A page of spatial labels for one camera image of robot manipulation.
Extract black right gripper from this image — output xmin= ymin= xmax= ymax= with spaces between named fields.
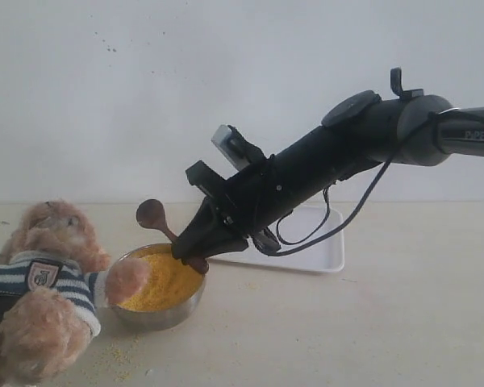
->
xmin=172 ymin=160 xmax=290 ymax=260

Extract dark wooden spoon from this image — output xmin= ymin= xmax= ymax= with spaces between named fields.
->
xmin=136 ymin=198 xmax=209 ymax=275

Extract tan teddy bear striped sweater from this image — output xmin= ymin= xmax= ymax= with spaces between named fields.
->
xmin=0 ymin=200 xmax=150 ymax=386

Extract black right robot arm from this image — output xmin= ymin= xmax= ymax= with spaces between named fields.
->
xmin=172 ymin=90 xmax=484 ymax=260

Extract yellow millet grains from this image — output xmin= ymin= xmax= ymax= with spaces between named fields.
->
xmin=119 ymin=252 xmax=204 ymax=312

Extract stainless steel bowl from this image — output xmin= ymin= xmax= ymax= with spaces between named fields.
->
xmin=112 ymin=243 xmax=207 ymax=331

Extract white plastic tray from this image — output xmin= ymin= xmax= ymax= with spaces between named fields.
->
xmin=212 ymin=203 xmax=345 ymax=273

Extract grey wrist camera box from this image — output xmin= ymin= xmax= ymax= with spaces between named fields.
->
xmin=211 ymin=124 xmax=265 ymax=172

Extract black camera cable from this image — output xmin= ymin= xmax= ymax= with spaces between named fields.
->
xmin=249 ymin=68 xmax=461 ymax=257

